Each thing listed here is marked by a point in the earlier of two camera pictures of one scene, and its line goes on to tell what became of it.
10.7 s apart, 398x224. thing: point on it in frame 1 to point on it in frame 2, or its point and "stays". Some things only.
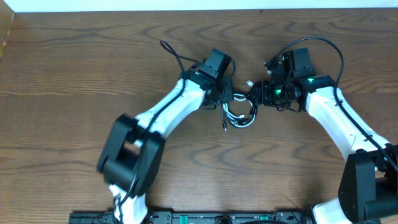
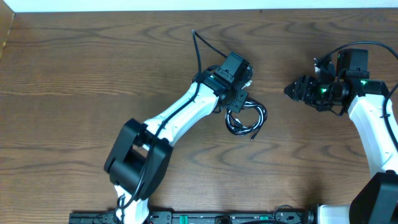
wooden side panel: [7, 15] stays
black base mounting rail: [200, 217] stays
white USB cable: [240, 98] to [263, 114]
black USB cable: [226, 121] to [254, 129]
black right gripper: [257, 94] to [306, 91]
